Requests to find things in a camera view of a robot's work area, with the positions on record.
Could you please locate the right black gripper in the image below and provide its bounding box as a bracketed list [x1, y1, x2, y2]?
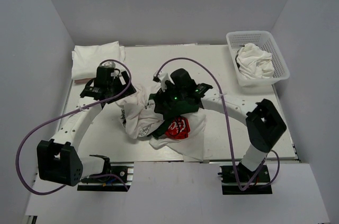
[154, 78, 187, 115]

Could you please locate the white shirt grey print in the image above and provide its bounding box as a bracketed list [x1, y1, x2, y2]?
[116, 84, 164, 139]

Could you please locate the white shirt red logo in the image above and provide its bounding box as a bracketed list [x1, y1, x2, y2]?
[149, 110, 206, 162]

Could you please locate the plain white t shirt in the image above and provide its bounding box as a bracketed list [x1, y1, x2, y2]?
[235, 43, 275, 79]

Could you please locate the dark green t shirt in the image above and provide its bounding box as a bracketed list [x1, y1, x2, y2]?
[150, 94, 192, 140]

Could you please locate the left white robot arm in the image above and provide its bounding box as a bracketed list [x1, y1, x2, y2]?
[37, 65, 136, 186]

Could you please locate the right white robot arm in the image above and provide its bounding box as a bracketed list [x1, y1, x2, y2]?
[153, 68, 287, 181]

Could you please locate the folded white shirt stack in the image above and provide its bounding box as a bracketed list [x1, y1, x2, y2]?
[72, 41, 126, 80]

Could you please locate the white plastic basket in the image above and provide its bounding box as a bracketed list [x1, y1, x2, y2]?
[226, 31, 290, 87]

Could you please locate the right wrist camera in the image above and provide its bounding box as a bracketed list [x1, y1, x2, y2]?
[153, 70, 170, 90]

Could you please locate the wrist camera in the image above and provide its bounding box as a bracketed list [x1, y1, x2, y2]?
[153, 70, 170, 90]
[95, 61, 120, 84]

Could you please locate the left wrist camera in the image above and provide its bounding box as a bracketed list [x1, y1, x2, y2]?
[95, 61, 120, 84]

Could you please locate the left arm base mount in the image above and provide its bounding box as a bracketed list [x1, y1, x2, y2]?
[77, 163, 134, 192]

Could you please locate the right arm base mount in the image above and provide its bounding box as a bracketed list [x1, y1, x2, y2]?
[217, 164, 273, 196]

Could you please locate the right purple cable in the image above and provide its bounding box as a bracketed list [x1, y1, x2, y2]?
[153, 57, 281, 191]

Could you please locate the purple cable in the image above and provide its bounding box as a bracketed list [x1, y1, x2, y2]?
[153, 57, 281, 191]
[15, 59, 133, 195]

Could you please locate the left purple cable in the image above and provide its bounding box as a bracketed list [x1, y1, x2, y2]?
[15, 59, 133, 195]

